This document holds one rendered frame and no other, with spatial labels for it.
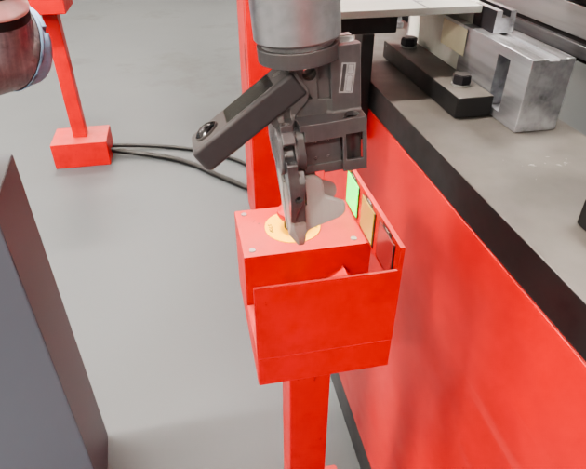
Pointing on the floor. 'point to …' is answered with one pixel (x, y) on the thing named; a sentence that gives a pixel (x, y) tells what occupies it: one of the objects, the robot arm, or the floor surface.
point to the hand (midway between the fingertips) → (293, 234)
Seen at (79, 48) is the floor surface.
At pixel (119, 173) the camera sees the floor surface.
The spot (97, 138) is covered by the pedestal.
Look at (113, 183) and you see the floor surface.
